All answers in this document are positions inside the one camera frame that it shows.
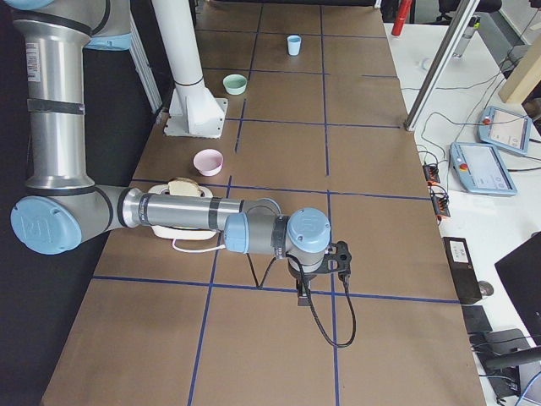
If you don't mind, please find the far orange black connector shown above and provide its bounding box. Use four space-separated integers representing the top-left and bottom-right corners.
423 163 440 185

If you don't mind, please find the black box with label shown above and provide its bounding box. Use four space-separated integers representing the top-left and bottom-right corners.
442 237 482 305

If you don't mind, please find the orange black connector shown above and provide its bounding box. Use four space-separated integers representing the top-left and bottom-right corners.
429 185 451 221
423 163 440 185

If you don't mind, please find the far teach pendant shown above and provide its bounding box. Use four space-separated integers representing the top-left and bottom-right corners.
478 106 533 156

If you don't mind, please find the pink bowl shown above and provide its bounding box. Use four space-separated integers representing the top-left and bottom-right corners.
193 149 224 177

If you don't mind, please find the white pedestal column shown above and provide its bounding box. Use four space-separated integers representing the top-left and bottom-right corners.
152 0 228 139

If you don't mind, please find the near orange black connector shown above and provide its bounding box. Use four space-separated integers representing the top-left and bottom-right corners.
429 185 451 221

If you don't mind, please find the black camera cable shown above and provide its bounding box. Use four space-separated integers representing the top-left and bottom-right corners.
291 253 357 348

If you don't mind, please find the near teach pendant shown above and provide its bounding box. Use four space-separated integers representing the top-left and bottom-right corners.
449 142 517 196

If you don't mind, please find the bread slice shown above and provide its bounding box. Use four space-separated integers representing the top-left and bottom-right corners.
167 178 202 197

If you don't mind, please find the red cylinder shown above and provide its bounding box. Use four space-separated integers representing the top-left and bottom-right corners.
391 0 413 37

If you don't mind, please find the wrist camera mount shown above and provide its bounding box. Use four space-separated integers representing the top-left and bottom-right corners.
314 241 352 283

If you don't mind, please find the white toaster power cord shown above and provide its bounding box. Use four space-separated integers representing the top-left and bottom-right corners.
171 238 227 254

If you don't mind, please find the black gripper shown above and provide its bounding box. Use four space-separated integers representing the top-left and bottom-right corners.
287 258 315 306

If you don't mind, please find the green bowl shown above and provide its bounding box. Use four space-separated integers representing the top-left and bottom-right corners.
222 74 248 96

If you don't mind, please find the light blue cup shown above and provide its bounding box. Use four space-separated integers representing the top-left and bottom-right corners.
287 35 302 57

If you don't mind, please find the black monitor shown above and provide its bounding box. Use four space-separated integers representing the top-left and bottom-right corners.
495 239 540 343

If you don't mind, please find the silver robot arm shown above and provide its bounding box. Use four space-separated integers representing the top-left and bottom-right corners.
10 1 338 299

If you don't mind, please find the aluminium frame post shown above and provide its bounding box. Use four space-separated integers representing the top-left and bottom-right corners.
404 0 479 132

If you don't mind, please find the teach pendant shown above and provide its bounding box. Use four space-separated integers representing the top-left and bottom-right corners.
449 142 517 196
478 106 533 156

